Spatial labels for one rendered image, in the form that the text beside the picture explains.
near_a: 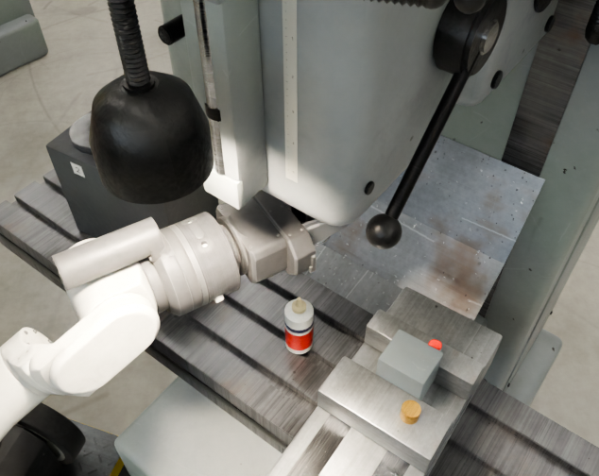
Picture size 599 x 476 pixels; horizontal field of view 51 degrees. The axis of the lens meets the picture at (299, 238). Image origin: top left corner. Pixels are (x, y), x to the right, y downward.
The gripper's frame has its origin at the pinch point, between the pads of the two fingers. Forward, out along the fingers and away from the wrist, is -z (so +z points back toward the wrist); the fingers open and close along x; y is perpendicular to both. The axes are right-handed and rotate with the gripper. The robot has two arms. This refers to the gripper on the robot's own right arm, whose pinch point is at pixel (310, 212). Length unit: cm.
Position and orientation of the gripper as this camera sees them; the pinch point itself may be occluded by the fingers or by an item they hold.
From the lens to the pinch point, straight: 68.6
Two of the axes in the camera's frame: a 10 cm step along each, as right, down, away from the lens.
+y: -0.1, 6.7, 7.4
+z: -8.5, 3.8, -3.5
